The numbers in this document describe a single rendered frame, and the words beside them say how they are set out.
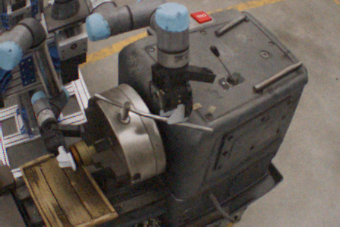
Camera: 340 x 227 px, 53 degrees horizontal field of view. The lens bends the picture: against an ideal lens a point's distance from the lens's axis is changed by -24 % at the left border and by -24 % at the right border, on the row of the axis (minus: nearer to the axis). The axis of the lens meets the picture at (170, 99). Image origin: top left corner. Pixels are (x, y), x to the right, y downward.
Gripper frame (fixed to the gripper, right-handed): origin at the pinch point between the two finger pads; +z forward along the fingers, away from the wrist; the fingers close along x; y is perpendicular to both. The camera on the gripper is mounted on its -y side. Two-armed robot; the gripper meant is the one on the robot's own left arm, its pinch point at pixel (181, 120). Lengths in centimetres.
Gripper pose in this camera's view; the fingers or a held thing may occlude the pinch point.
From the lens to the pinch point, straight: 117.3
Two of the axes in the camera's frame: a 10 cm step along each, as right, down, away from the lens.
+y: -8.5, 3.6, -4.0
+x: 5.3, 5.4, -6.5
